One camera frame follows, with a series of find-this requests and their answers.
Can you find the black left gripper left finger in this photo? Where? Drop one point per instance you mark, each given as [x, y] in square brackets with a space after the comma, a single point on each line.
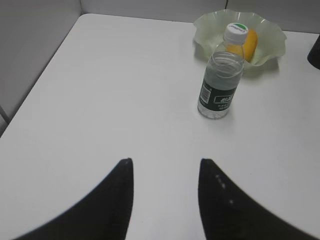
[103, 214]

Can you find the yellow mango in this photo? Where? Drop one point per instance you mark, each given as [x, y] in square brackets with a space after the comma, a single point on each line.
[248, 49]

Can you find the pale green wavy plate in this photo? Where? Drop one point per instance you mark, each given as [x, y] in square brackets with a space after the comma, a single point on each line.
[210, 29]

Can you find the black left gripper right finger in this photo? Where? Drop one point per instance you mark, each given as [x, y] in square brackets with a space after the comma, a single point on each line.
[228, 213]

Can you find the clear water bottle green label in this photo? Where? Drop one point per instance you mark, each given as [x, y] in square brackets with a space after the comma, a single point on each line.
[223, 73]

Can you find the black mesh pen holder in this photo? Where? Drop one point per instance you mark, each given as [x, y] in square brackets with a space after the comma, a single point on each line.
[314, 54]

